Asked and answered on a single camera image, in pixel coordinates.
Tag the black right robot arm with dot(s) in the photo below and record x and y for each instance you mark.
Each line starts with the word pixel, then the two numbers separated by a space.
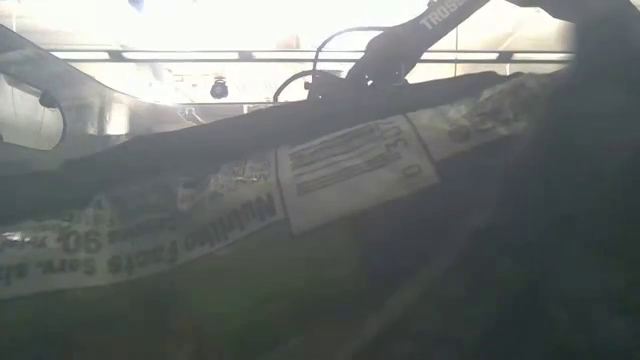
pixel 425 30

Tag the blue granola bar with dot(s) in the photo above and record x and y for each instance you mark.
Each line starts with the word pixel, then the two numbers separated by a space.
pixel 350 170

